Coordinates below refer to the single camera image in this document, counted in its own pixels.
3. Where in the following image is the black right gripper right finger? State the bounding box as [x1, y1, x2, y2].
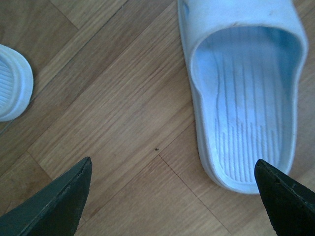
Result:
[254, 159, 315, 236]

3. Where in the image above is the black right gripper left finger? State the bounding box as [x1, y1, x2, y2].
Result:
[0, 157, 93, 236]

